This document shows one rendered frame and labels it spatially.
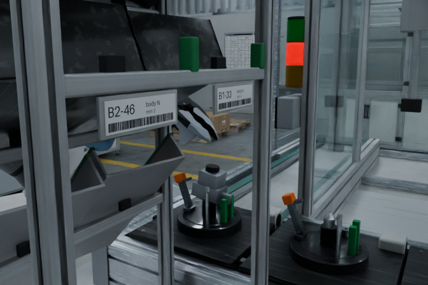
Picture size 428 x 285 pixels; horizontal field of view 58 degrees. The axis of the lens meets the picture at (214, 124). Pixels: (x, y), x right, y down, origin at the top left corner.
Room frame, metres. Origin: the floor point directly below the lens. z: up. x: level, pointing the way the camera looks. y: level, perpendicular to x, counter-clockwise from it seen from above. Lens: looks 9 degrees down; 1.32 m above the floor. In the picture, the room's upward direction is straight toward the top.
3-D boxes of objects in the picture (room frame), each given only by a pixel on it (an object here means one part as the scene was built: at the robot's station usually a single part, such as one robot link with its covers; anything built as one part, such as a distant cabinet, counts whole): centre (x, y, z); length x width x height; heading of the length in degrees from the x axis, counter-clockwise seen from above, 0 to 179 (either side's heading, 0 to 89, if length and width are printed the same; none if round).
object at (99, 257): (1.10, 0.00, 0.91); 0.89 x 0.06 x 0.11; 149
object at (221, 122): (6.73, 0.43, 0.20); 1.20 x 0.80 x 0.41; 60
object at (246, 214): (0.79, 0.01, 0.96); 0.24 x 0.24 x 0.02; 59
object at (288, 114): (0.89, -0.19, 1.29); 0.12 x 0.05 x 0.25; 149
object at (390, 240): (0.66, -0.21, 1.01); 0.24 x 0.24 x 0.13; 59
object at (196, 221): (0.79, 0.01, 0.98); 0.14 x 0.14 x 0.02
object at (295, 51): (0.89, -0.19, 1.33); 0.05 x 0.05 x 0.05
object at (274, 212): (0.82, -0.12, 0.97); 0.05 x 0.05 x 0.04; 59
